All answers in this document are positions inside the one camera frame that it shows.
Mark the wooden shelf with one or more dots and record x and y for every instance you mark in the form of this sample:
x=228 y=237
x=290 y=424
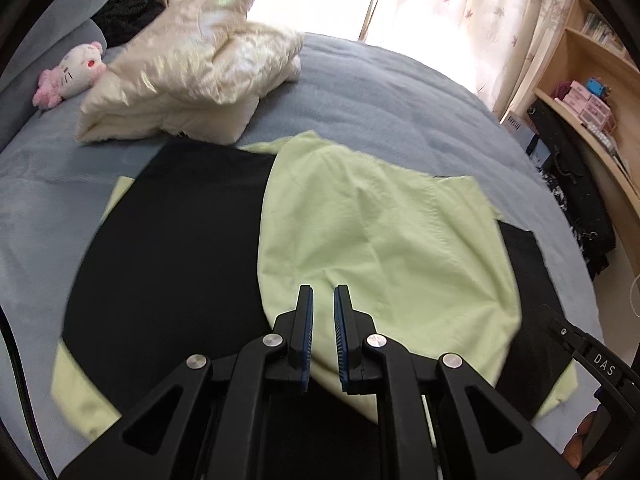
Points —
x=600 y=150

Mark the grey-blue pillow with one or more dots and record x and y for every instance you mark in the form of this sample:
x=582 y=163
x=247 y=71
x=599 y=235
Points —
x=45 y=25

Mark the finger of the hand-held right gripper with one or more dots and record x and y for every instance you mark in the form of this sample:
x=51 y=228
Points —
x=557 y=325

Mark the person's right hand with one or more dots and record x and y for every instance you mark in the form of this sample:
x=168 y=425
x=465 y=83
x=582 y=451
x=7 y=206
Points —
x=580 y=435

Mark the black knit cloth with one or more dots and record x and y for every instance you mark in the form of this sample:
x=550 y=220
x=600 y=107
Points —
x=127 y=12

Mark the pink storage boxes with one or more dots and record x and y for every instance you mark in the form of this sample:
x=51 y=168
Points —
x=592 y=107

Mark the green and black jacket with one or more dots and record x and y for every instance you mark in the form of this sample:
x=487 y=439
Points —
x=375 y=220

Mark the row of books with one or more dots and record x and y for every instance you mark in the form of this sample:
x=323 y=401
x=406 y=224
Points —
x=602 y=30

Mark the blue and white box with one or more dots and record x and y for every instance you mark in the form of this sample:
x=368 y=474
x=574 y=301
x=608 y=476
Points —
x=537 y=150

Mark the black instrument bag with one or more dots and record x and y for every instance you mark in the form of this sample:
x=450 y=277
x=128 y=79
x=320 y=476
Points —
x=575 y=175

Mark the white and pink plush toy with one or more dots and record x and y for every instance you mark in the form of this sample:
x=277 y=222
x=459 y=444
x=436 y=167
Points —
x=70 y=75

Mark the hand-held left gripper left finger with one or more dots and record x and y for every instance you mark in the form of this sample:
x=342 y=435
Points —
x=305 y=340

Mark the black and white patterned cloth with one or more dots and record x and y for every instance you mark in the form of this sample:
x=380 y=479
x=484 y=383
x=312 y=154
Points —
x=592 y=250

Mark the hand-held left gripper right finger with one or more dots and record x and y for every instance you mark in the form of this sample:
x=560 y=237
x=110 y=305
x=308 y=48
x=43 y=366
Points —
x=342 y=342

